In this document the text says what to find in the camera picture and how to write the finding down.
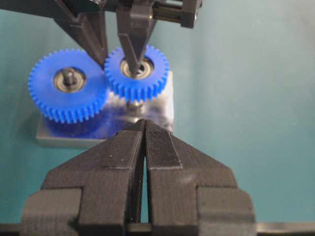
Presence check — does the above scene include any large blue gear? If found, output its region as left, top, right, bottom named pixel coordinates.
left=28, top=49, right=109, bottom=124

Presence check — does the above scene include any small blue gear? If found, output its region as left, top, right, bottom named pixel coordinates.
left=105, top=45, right=169, bottom=102

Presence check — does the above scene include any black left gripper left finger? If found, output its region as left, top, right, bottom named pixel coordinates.
left=20, top=120, right=145, bottom=236

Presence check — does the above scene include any small gear steel shaft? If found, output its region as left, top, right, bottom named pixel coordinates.
left=126, top=101, right=144, bottom=114

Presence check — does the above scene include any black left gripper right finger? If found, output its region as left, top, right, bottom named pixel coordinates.
left=145, top=121, right=256, bottom=236

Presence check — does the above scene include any large gear steel shaft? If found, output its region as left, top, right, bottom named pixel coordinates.
left=62, top=67, right=77, bottom=87

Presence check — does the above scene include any other arm gripper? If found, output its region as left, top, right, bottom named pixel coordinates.
left=0, top=0, right=202, bottom=74

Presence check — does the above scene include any grey metal base plate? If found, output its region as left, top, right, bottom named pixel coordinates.
left=36, top=72, right=174, bottom=148

